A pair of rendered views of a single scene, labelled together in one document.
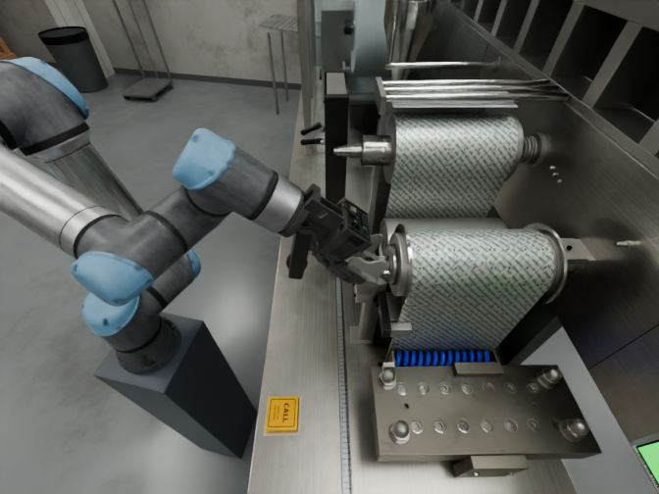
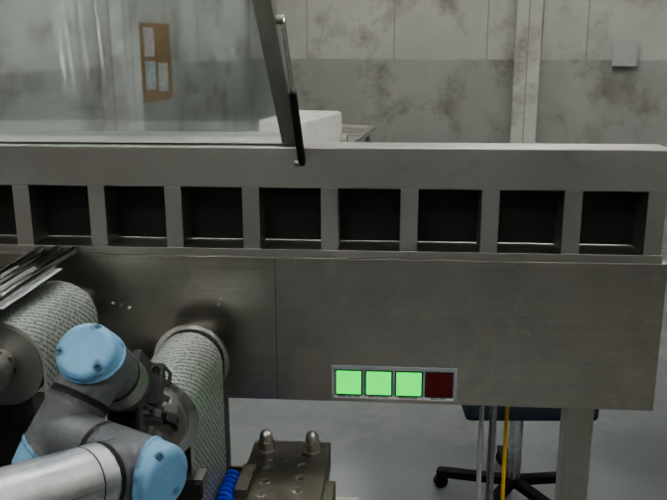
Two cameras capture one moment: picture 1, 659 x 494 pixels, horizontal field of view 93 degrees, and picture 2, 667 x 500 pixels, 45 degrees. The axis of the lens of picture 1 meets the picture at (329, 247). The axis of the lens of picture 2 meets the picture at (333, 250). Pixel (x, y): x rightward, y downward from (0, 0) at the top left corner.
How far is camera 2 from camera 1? 1.06 m
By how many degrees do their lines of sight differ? 76
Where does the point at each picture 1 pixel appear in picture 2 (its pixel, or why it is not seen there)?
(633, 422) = (321, 387)
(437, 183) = not seen: hidden behind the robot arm
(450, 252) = (177, 369)
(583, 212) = (172, 310)
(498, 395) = (273, 477)
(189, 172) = (118, 350)
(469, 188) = not seen: hidden behind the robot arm
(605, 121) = (129, 247)
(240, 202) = (134, 367)
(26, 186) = (21, 468)
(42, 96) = not seen: outside the picture
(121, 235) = (128, 434)
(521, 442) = (316, 476)
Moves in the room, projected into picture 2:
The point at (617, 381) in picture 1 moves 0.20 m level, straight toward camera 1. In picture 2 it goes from (294, 379) to (321, 423)
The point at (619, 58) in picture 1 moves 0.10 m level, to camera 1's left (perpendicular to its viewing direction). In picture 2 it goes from (101, 207) to (82, 218)
